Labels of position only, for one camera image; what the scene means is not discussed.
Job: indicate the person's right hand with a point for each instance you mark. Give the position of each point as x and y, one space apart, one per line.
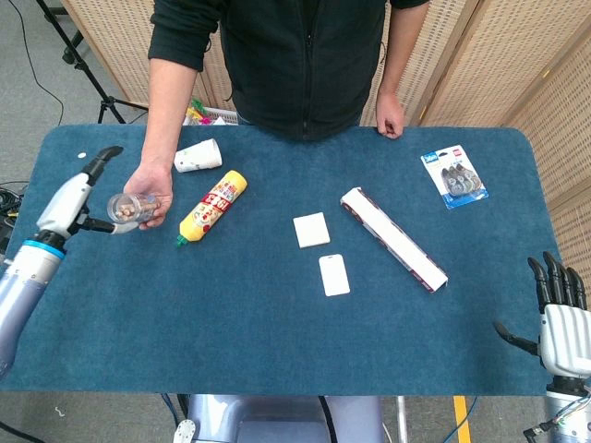
152 180

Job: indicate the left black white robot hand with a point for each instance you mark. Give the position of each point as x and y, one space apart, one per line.
67 203

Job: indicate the person's left hand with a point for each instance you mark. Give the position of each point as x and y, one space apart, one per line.
390 115

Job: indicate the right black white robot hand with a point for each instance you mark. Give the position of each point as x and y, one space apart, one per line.
565 337

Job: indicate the clear plastic snack jar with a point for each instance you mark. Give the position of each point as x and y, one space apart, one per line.
127 207

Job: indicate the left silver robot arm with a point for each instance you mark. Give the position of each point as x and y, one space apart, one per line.
23 295

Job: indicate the person's left forearm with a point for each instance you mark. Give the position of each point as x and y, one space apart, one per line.
398 53

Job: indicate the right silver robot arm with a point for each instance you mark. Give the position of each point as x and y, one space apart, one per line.
570 410

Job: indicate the person's right forearm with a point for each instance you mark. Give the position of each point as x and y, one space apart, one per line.
164 111

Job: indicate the person's black jacket torso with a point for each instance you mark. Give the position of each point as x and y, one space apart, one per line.
300 60

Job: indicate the white paper cup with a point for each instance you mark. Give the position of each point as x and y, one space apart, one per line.
198 156

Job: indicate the yellow squeeze bottle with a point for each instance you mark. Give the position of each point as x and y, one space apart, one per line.
211 207

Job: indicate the white basket with colourful items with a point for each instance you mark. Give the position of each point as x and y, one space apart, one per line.
210 117

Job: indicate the correction tape blister pack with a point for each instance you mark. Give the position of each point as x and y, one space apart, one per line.
454 177

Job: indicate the woven rattan folding screen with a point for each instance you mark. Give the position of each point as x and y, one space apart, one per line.
498 69
120 41

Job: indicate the long white maroon box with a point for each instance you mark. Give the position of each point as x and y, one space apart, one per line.
392 237

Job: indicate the yellow floor tape strip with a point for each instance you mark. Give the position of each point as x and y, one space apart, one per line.
461 420

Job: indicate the white square pad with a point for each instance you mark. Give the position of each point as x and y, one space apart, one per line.
311 230

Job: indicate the black tripod stand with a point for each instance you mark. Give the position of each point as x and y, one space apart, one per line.
80 60

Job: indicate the white card badge holder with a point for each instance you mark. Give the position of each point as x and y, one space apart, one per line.
334 276

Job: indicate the blue felt table mat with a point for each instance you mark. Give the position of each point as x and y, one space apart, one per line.
277 341

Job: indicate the silver robot torso base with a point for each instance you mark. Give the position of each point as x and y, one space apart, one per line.
277 420

